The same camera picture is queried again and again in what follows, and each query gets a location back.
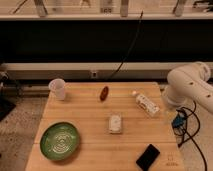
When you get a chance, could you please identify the black smartphone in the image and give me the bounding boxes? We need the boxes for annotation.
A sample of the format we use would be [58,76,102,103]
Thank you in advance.
[136,144,160,171]

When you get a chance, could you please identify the translucent plastic cup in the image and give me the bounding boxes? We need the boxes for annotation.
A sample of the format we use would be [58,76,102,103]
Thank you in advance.
[48,78,66,100]

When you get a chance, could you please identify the black hanging cable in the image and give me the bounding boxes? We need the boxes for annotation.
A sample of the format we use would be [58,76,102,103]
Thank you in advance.
[107,10,145,81]

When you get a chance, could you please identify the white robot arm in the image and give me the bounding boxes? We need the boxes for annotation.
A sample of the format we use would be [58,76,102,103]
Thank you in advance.
[162,62,213,114]

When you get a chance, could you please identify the dark red oval object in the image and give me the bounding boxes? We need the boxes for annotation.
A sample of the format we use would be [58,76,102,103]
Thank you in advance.
[100,86,109,101]

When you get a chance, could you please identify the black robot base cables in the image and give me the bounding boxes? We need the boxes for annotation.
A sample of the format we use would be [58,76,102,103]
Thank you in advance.
[172,101,208,171]

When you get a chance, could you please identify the blue connector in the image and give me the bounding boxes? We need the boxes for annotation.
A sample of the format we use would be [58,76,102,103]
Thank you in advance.
[172,114,185,128]

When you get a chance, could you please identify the green ribbed plate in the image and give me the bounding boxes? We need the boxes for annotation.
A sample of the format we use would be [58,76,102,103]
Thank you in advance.
[40,122,80,161]

